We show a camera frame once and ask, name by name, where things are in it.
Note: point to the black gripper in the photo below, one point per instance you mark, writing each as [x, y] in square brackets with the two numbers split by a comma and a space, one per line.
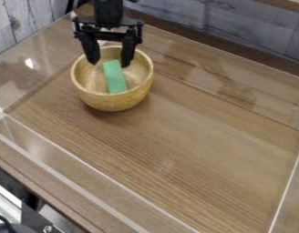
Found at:
[127, 28]

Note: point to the green rectangular block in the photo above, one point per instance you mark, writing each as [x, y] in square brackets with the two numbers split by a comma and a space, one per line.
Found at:
[115, 79]

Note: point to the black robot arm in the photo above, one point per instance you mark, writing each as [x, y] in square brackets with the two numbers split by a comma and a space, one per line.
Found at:
[108, 12]

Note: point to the round wooden bowl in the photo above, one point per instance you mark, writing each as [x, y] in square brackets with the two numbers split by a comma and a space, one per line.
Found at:
[91, 86]

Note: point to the clear acrylic corner bracket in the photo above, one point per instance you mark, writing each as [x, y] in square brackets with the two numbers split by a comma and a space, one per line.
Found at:
[75, 21]

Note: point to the black metal bracket with bolt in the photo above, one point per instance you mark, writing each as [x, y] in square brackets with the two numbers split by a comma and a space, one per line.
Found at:
[36, 220]

